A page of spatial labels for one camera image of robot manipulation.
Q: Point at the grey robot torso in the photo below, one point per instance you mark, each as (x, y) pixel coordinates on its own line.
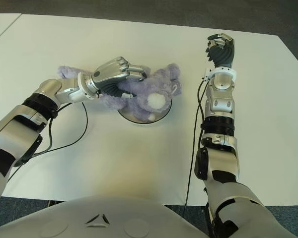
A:
(101, 218)

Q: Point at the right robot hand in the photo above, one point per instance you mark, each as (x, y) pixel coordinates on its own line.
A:
(223, 54)

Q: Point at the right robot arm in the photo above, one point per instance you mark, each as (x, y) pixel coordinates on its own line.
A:
(221, 99)

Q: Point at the white plate with black rim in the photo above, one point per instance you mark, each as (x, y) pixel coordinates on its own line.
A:
(127, 116)

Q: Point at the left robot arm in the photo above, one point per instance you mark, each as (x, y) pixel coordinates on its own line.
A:
(15, 131)

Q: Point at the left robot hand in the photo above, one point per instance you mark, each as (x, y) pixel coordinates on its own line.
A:
(106, 74)

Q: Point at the purple plush doll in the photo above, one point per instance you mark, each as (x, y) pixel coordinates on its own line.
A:
(149, 91)

